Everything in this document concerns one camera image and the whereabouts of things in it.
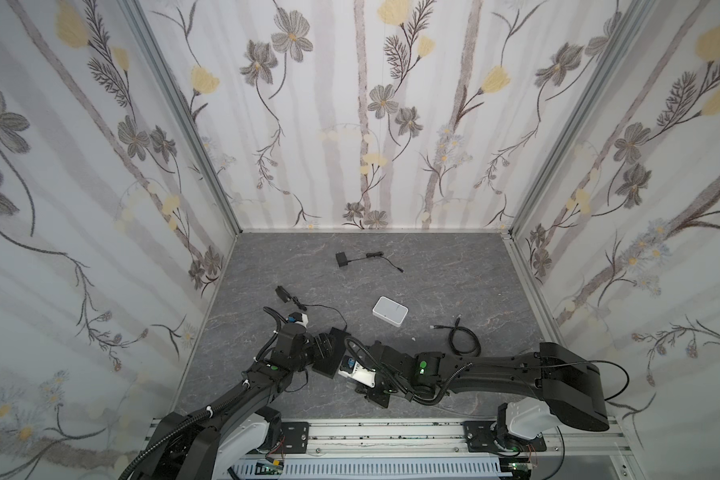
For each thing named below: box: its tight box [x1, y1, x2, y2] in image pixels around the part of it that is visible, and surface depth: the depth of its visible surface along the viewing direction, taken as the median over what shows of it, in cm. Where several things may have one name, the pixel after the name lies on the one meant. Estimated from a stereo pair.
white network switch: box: [372, 296, 409, 327], surface depth 98 cm
